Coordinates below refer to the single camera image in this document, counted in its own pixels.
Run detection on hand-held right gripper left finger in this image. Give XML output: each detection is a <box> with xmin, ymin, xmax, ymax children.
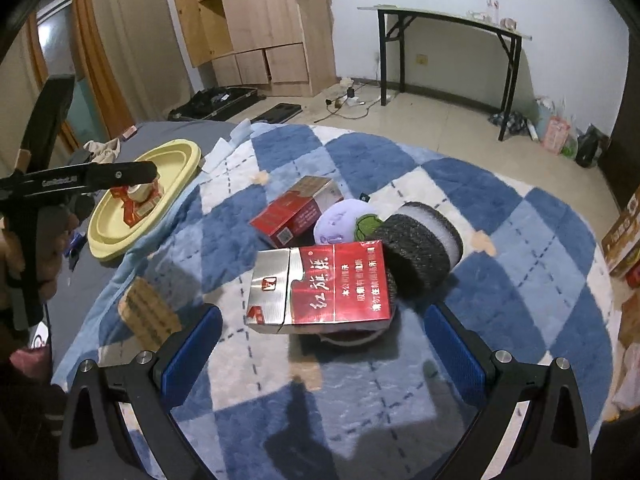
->
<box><xmin>59</xmin><ymin>305</ymin><xmax>224</xmax><ymax>480</ymax></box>

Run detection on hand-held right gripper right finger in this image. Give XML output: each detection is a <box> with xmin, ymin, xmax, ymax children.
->
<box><xmin>424</xmin><ymin>302</ymin><xmax>594</xmax><ymax>480</ymax></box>

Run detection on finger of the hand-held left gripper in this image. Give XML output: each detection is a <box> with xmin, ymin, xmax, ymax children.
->
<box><xmin>89</xmin><ymin>160</ymin><xmax>159</xmax><ymax>191</ymax></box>
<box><xmin>64</xmin><ymin>191</ymin><xmax>97</xmax><ymax>224</ymax></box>

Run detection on cream round jar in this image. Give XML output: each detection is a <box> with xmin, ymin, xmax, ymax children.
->
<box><xmin>125</xmin><ymin>182</ymin><xmax>160</xmax><ymax>203</ymax></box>

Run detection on yellow plastic basin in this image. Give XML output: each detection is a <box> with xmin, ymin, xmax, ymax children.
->
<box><xmin>87</xmin><ymin>139</ymin><xmax>202</xmax><ymax>262</ymax></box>

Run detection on black and white sponge roll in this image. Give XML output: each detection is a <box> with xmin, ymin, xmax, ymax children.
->
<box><xmin>372</xmin><ymin>201</ymin><xmax>464</xmax><ymax>299</ymax></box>

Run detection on red and silver cigarette box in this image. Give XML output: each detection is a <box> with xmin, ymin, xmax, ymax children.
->
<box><xmin>246</xmin><ymin>240</ymin><xmax>393</xmax><ymax>336</ymax></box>

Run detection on red cigarette carton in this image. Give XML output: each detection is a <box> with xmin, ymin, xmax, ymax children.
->
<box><xmin>249</xmin><ymin>176</ymin><xmax>345</xmax><ymax>249</ymax></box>

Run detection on purple plush keychain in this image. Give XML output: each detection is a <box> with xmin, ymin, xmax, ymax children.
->
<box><xmin>313</xmin><ymin>198</ymin><xmax>384</xmax><ymax>246</ymax></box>

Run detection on person's left hand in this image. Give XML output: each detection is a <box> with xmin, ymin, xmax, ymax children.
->
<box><xmin>37</xmin><ymin>212</ymin><xmax>82</xmax><ymax>302</ymax></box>

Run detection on beige garment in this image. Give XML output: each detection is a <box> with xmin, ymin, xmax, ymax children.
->
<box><xmin>82</xmin><ymin>139</ymin><xmax>124</xmax><ymax>164</ymax></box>

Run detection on orange curtain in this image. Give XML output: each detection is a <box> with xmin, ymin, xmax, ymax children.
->
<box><xmin>70</xmin><ymin>0</ymin><xmax>138</xmax><ymax>137</ymax></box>

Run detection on black hard case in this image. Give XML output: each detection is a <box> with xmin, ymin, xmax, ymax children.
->
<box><xmin>167</xmin><ymin>87</ymin><xmax>266</xmax><ymax>122</ymax></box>

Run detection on blue checkered blanket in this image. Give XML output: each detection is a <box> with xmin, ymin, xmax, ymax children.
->
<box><xmin>50</xmin><ymin>122</ymin><xmax>623</xmax><ymax>480</ymax></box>

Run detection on black flat case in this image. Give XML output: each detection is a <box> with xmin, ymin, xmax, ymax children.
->
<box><xmin>250</xmin><ymin>103</ymin><xmax>303</xmax><ymax>124</ymax></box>

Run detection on cardboard box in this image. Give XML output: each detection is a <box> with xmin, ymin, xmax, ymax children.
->
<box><xmin>601</xmin><ymin>199</ymin><xmax>640</xmax><ymax>279</ymax></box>

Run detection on wooden wardrobe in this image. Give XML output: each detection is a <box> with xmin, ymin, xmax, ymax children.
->
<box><xmin>167</xmin><ymin>0</ymin><xmax>337</xmax><ymax>97</ymax></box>

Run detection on dark cloth bundle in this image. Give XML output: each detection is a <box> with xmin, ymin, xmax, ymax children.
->
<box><xmin>489</xmin><ymin>110</ymin><xmax>531</xmax><ymax>136</ymax></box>

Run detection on pink plastic bag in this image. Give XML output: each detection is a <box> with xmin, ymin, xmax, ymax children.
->
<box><xmin>542</xmin><ymin>115</ymin><xmax>573</xmax><ymax>157</ymax></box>

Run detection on black bag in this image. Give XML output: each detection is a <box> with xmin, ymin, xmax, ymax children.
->
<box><xmin>575</xmin><ymin>125</ymin><xmax>611</xmax><ymax>168</ymax></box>

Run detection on pale translucent plastic bag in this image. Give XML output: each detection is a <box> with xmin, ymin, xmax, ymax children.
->
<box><xmin>534</xmin><ymin>96</ymin><xmax>566</xmax><ymax>133</ymax></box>

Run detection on black folding table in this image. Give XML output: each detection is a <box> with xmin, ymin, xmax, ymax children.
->
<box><xmin>357</xmin><ymin>5</ymin><xmax>533</xmax><ymax>142</ymax></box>

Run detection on power strip with cables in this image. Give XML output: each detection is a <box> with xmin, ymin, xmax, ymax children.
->
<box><xmin>324</xmin><ymin>86</ymin><xmax>372</xmax><ymax>112</ymax></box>

